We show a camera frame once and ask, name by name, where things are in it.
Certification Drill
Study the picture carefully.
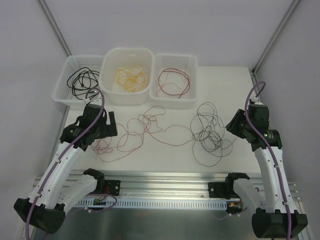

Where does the left white perforated basket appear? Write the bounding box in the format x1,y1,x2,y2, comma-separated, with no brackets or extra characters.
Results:
52,55,104,106

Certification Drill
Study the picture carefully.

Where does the thick black usb cable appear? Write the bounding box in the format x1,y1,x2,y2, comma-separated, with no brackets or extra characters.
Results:
66,66,101,91

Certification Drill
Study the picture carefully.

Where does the black thin wire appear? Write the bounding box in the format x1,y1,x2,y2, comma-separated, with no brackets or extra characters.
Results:
189,101,235,167

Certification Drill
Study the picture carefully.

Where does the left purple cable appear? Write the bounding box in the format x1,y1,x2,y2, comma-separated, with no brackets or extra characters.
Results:
24,87,118,240

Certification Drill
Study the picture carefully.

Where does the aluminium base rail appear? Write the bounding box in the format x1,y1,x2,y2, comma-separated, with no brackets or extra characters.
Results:
32,169,301,201

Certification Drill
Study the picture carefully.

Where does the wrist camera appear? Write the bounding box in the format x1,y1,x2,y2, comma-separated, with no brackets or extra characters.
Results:
249,96,264,106
83,97,102,106

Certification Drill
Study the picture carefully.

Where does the white slotted cable duct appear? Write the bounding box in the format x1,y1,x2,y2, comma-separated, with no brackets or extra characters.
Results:
75,197,227,211

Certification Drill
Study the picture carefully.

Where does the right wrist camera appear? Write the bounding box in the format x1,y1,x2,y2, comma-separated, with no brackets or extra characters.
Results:
249,96,264,106

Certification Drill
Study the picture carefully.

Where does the yellow thin wire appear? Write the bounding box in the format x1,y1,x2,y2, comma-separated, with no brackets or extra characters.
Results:
114,64,151,93

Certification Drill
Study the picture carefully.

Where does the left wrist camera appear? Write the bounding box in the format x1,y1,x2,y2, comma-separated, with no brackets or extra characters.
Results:
83,97,102,106

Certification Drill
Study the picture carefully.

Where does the white perforated basket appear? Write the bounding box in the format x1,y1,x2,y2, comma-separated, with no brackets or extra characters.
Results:
52,55,104,106
149,53,198,109

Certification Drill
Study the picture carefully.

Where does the left aluminium frame post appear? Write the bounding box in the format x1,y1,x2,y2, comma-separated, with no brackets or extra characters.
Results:
36,0,72,57

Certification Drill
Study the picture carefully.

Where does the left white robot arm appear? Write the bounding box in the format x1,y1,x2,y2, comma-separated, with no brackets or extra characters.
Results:
13,104,118,234

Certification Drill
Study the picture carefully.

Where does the aluminium frame post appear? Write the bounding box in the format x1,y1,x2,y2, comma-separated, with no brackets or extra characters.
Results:
251,0,302,76
36,0,72,57

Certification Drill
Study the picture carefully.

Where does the red thin wire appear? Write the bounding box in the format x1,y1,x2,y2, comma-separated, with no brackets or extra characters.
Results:
90,105,198,163

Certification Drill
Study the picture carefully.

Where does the right aluminium frame post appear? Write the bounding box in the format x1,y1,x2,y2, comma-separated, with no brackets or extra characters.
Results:
251,0,302,76

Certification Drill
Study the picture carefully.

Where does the middle white plastic tub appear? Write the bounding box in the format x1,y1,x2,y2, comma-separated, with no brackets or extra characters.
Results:
98,47,155,106

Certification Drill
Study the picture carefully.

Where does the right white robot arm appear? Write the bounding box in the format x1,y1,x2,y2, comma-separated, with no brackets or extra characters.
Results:
224,103,308,240

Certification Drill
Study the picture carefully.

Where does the red wire in basket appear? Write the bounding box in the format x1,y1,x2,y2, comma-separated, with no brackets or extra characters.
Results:
156,68,191,98

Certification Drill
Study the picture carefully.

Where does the right white perforated basket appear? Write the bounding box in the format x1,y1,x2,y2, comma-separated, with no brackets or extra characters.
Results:
149,53,198,109

